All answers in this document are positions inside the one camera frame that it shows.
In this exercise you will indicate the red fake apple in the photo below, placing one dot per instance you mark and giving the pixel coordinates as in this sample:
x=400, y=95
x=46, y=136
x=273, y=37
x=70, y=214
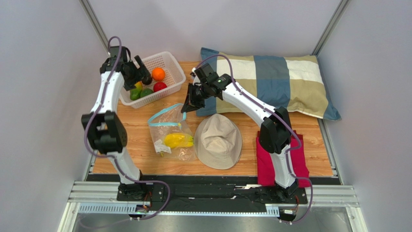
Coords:
x=159, y=86

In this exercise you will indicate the beige bucket hat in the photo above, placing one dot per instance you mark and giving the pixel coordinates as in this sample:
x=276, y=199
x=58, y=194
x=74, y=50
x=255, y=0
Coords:
x=218, y=142

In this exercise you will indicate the yellow fake fruit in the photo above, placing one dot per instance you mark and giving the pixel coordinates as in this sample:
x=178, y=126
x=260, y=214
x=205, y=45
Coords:
x=175, y=140

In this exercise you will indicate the plaid pillow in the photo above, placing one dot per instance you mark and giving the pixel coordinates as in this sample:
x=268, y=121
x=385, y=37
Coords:
x=295, y=83

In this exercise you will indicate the clear zip top bag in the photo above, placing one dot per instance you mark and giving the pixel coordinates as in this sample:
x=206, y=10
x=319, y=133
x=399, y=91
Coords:
x=166, y=121

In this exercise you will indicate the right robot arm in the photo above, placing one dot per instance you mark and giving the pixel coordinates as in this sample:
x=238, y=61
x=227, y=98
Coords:
x=275, y=128

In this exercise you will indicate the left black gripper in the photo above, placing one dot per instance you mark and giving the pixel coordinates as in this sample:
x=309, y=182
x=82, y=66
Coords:
x=141, y=73

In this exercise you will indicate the orange fake orange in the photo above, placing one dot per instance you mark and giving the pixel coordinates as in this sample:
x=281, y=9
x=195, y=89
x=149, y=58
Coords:
x=158, y=74

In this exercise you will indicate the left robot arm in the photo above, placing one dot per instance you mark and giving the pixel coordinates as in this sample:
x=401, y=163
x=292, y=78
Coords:
x=105, y=136

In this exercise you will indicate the dark purple fake fruit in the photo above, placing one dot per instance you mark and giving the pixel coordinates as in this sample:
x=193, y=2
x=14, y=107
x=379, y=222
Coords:
x=147, y=80

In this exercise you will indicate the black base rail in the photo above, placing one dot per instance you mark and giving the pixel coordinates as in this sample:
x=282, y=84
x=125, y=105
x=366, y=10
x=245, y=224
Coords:
x=210, y=194

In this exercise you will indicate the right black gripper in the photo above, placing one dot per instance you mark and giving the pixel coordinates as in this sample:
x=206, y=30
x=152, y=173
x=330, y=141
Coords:
x=195, y=96

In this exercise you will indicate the green fake avocado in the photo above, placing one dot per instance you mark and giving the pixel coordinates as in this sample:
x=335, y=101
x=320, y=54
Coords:
x=146, y=92

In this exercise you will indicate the green orange fake mango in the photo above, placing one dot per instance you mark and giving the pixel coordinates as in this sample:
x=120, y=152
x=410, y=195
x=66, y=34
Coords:
x=136, y=92

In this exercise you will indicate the red folded cloth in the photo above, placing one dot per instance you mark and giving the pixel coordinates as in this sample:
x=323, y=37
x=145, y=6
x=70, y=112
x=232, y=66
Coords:
x=265, y=170

